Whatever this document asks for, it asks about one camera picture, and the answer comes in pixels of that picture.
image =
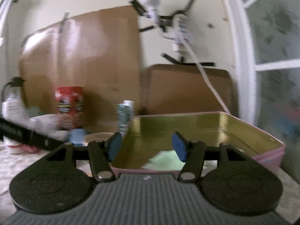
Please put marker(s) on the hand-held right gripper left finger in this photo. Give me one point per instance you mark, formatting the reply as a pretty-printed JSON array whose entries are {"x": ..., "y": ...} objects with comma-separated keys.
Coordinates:
[{"x": 114, "y": 145}]

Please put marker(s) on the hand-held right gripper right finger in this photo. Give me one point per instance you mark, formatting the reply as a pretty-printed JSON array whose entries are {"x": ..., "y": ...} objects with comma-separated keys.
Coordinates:
[{"x": 179, "y": 145}]

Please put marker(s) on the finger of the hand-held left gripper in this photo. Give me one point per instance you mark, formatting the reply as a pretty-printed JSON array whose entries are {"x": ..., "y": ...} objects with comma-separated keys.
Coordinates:
[{"x": 44, "y": 141}]

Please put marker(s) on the pink scrunchie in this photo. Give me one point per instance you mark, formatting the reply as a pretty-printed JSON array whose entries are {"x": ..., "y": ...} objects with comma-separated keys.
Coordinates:
[{"x": 31, "y": 148}]

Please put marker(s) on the pale green cloth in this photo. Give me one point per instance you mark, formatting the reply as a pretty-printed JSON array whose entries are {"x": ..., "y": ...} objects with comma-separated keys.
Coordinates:
[{"x": 166, "y": 160}]

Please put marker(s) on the pink tin box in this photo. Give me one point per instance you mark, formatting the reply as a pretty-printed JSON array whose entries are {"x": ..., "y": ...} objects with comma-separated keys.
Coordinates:
[{"x": 211, "y": 131}]

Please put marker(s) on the round nut can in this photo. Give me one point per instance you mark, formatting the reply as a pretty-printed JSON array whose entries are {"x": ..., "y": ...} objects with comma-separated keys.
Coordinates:
[{"x": 98, "y": 137}]

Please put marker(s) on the crumpled white plastic bag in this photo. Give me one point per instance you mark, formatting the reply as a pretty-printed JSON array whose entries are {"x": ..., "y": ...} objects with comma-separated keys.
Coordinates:
[{"x": 46, "y": 121}]

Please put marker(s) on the white plastic wrapped pack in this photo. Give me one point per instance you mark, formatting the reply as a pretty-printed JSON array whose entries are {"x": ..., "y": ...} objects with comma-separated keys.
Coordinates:
[{"x": 14, "y": 110}]

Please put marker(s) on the green drink carton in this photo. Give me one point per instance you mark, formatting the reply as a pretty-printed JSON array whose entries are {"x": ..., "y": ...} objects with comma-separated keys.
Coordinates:
[{"x": 125, "y": 117}]

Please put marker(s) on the beige zigzag tablecloth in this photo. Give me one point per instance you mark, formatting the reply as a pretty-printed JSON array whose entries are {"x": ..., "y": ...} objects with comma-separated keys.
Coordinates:
[{"x": 14, "y": 166}]

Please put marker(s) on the red cereal box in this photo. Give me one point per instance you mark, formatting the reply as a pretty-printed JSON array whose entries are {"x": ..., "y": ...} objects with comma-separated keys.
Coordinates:
[{"x": 69, "y": 105}]

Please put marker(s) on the brown board right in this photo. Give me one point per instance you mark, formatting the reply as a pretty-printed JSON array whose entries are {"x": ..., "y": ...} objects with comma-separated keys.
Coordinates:
[{"x": 182, "y": 91}]

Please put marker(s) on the black tape strip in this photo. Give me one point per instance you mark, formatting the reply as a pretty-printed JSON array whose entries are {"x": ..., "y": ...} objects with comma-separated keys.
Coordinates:
[
  {"x": 171, "y": 58},
  {"x": 188, "y": 4},
  {"x": 138, "y": 7},
  {"x": 146, "y": 29}
]

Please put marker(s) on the large brown cardboard sheet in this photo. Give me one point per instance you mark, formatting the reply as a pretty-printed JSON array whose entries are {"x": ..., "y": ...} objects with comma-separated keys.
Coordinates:
[{"x": 93, "y": 51}]

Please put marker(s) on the white power adapter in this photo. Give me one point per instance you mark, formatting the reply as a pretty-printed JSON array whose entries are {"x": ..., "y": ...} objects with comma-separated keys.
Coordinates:
[{"x": 182, "y": 35}]

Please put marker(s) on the frosted glass window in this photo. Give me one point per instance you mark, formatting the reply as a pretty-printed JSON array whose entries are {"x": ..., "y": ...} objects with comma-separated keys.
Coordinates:
[{"x": 276, "y": 51}]

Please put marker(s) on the white light bulb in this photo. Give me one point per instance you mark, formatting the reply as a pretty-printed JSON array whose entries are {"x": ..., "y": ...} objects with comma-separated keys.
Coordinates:
[{"x": 150, "y": 0}]

